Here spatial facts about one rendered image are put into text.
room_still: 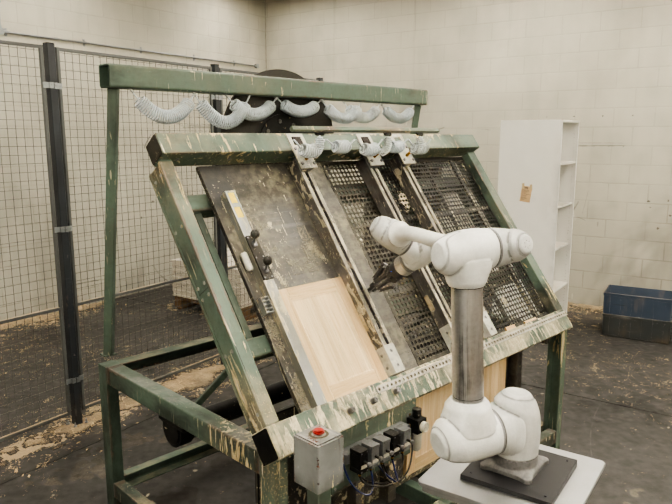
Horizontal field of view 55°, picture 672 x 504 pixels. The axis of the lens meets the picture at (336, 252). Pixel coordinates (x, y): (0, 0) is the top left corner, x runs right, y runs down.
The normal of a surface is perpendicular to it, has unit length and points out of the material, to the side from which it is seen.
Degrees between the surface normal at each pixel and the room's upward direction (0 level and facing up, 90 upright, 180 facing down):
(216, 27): 90
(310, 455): 90
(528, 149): 90
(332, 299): 54
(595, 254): 90
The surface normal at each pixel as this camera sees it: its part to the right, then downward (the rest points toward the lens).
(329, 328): 0.57, -0.47
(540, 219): -0.57, 0.14
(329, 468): 0.70, 0.12
